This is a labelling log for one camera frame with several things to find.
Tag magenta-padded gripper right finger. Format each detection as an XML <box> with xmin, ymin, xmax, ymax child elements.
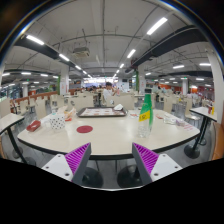
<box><xmin>131</xmin><ymin>142</ymin><xmax>184</xmax><ymax>186</ymax></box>

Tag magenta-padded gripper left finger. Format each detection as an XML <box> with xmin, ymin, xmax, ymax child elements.
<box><xmin>41</xmin><ymin>142</ymin><xmax>92</xmax><ymax>186</ymax></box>

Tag green-labelled clear drink bottle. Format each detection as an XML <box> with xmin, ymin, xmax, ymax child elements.
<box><xmin>137</xmin><ymin>88</ymin><xmax>154</xmax><ymax>139</ymax></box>

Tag white polka-dot mug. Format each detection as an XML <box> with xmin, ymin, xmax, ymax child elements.
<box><xmin>44</xmin><ymin>113</ymin><xmax>66</xmax><ymax>131</ymax></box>

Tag flat round red coaster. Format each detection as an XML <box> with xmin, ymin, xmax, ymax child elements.
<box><xmin>76</xmin><ymin>124</ymin><xmax>94</xmax><ymax>134</ymax></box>

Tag printed paper leaflet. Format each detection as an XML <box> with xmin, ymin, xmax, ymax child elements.
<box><xmin>181</xmin><ymin>123</ymin><xmax>194</xmax><ymax>132</ymax></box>

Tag pink packet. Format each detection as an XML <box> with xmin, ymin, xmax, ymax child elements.
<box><xmin>175</xmin><ymin>119</ymin><xmax>187</xmax><ymax>128</ymax></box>

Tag clear plastic bag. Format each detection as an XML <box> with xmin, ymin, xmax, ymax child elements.
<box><xmin>163</xmin><ymin>112</ymin><xmax>178</xmax><ymax>126</ymax></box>

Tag red food carton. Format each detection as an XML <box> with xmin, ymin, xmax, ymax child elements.
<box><xmin>26</xmin><ymin>120</ymin><xmax>42</xmax><ymax>133</ymax></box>

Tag crumpled paper food wrapper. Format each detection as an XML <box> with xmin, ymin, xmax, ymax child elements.
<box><xmin>63</xmin><ymin>107</ymin><xmax>77</xmax><ymax>122</ymax></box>

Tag orange wooden chair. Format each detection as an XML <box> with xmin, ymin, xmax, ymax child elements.
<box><xmin>211</xmin><ymin>121</ymin><xmax>224</xmax><ymax>161</ymax></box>

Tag white table with condiments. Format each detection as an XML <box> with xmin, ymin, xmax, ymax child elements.
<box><xmin>183</xmin><ymin>106</ymin><xmax>218</xmax><ymax>160</ymax></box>

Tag dark food tray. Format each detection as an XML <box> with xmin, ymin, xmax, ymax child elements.
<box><xmin>76</xmin><ymin>106</ymin><xmax>128</xmax><ymax>118</ymax></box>

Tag white side table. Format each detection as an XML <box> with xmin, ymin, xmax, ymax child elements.
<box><xmin>0</xmin><ymin>113</ymin><xmax>36</xmax><ymax>166</ymax></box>

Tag beige chairs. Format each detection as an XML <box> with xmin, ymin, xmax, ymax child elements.
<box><xmin>0</xmin><ymin>90</ymin><xmax>214</xmax><ymax>126</ymax></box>

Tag person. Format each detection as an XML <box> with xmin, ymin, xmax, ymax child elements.
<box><xmin>101</xmin><ymin>81</ymin><xmax>116</xmax><ymax>107</ymax></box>

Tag ceiling air conditioner unit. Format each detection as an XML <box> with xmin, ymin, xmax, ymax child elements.
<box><xmin>72</xmin><ymin>46</ymin><xmax>91</xmax><ymax>58</ymax></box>

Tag ceiling lights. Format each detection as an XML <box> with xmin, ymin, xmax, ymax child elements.
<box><xmin>1</xmin><ymin>16</ymin><xmax>213</xmax><ymax>88</ymax></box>

